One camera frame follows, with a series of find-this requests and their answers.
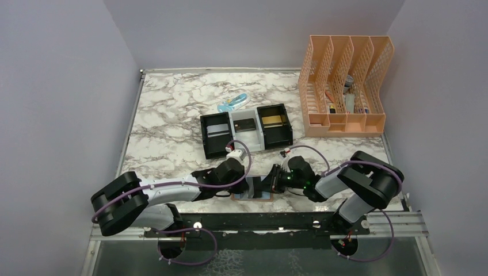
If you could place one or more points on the brown leather card holder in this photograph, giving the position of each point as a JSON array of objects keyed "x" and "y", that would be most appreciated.
[{"x": 243, "y": 195}]

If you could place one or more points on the peach plastic file organizer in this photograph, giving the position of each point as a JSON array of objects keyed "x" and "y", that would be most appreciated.
[{"x": 328, "y": 60}]

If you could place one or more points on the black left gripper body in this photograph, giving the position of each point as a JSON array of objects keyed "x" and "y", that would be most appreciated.
[{"x": 236, "y": 189}]

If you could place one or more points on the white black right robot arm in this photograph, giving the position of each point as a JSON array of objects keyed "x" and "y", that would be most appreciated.
[{"x": 373, "y": 182}]

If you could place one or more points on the blue packaged tool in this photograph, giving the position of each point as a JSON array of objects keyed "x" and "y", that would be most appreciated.
[{"x": 233, "y": 104}]

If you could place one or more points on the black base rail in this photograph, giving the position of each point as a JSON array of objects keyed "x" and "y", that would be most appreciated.
[{"x": 318, "y": 222}]

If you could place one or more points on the black credit card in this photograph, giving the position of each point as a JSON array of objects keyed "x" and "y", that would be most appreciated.
[{"x": 248, "y": 124}]

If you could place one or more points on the grey staples box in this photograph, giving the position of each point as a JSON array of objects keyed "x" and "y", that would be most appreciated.
[{"x": 349, "y": 99}]

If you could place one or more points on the gold credit card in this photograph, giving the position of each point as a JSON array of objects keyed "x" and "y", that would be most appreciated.
[{"x": 272, "y": 121}]

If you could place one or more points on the silver credit card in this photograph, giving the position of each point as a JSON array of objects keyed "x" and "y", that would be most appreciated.
[{"x": 217, "y": 130}]

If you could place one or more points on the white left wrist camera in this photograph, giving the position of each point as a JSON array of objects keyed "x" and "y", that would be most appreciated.
[{"x": 237, "y": 154}]

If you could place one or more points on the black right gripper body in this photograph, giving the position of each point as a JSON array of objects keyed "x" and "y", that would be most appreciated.
[{"x": 281, "y": 178}]

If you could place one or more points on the dark card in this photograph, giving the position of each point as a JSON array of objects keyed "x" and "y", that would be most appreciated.
[{"x": 259, "y": 188}]

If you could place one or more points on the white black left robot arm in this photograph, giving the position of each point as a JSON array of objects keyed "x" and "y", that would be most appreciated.
[{"x": 128, "y": 201}]

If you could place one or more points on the white tray bin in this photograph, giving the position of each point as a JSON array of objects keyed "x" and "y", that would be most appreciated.
[{"x": 253, "y": 139}]

